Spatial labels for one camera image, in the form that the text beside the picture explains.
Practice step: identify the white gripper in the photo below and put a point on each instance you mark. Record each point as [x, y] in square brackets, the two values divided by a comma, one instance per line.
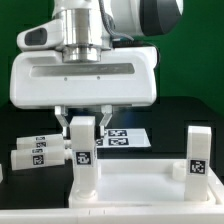
[123, 77]

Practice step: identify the white piece at left edge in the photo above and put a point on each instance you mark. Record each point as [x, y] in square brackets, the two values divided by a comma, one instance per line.
[1, 174]

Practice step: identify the white desk tabletop tray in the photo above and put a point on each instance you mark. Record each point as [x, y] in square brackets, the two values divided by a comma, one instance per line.
[145, 182]

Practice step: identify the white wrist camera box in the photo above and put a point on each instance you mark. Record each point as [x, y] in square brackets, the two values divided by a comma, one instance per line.
[45, 36]

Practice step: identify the white L-shaped fence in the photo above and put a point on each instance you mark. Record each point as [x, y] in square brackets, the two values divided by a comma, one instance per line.
[117, 215]

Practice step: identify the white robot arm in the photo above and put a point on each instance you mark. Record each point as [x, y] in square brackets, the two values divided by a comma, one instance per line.
[89, 56]

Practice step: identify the white marker sheet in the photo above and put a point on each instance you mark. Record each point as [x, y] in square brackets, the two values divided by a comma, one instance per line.
[124, 138]

